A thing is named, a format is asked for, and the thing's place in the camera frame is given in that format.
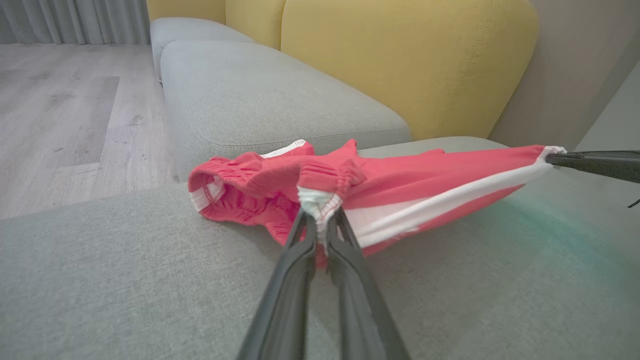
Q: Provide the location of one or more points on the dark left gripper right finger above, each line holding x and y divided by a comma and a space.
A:
362, 310

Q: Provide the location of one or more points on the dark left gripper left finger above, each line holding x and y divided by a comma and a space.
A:
285, 310

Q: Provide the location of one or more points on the yellow and grey sofa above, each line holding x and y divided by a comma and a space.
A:
125, 280

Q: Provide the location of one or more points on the grey sofa seat cushion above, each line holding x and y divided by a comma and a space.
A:
190, 31
265, 95

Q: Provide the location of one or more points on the grey pleated curtain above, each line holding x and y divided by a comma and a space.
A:
75, 20

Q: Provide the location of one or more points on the red shorts white stripe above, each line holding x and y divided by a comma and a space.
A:
400, 180

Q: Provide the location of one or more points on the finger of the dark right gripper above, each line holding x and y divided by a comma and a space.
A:
615, 171
605, 157

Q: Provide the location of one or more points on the wide yellow sofa back cushion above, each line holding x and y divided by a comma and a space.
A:
410, 65

